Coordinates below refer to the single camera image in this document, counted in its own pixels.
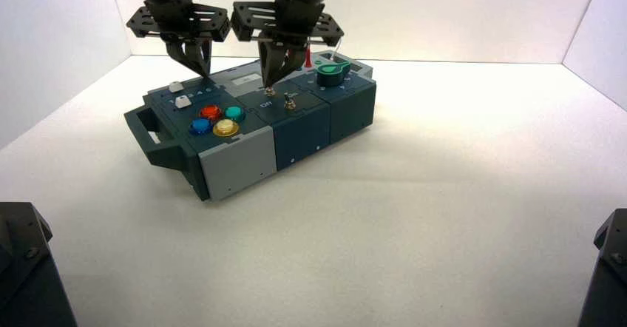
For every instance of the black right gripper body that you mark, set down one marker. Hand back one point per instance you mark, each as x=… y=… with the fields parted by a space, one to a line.
x=294 y=16

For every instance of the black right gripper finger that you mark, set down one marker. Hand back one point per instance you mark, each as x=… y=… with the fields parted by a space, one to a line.
x=291 y=60
x=269 y=65

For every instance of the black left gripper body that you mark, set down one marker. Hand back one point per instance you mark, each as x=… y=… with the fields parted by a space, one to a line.
x=171 y=18

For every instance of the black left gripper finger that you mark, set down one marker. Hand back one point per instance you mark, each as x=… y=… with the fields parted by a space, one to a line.
x=205 y=57
x=183 y=52

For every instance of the silver metal toggle switch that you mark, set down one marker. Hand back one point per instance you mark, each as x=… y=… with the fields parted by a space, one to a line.
x=269 y=91
x=290 y=102

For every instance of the dark teal grey control box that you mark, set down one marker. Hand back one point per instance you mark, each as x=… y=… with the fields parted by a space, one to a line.
x=303 y=128

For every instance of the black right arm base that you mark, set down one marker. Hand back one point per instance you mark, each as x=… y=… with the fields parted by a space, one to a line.
x=607 y=276

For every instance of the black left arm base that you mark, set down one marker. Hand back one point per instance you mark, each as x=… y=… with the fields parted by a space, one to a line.
x=29 y=276

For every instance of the white paper label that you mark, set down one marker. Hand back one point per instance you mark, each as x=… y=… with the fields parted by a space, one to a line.
x=246 y=79

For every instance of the white slider key cap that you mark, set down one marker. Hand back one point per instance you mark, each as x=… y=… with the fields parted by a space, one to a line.
x=176 y=87
x=182 y=102

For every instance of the green rotary knob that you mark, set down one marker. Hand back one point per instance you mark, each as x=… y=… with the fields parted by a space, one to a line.
x=333 y=74

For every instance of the orange round push button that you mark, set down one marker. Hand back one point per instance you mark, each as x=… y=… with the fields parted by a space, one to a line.
x=211 y=113

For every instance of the teal green round push button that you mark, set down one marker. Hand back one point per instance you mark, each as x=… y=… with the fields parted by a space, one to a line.
x=234 y=114

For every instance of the blue round push button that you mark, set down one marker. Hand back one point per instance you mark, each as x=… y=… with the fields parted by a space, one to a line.
x=201 y=127

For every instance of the yellow round push button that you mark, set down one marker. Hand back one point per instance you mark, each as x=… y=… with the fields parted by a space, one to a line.
x=226 y=128

